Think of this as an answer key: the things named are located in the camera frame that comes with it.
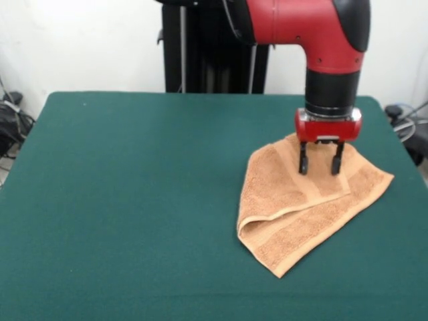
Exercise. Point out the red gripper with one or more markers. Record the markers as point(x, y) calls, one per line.
point(327, 130)

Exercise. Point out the tan terry towel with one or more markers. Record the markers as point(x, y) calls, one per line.
point(284, 214)

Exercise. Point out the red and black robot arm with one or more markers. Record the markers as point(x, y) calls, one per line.
point(294, 20)

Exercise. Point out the dark green table cloth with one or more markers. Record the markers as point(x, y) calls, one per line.
point(100, 200)

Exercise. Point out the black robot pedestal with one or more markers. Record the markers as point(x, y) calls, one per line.
point(194, 60)

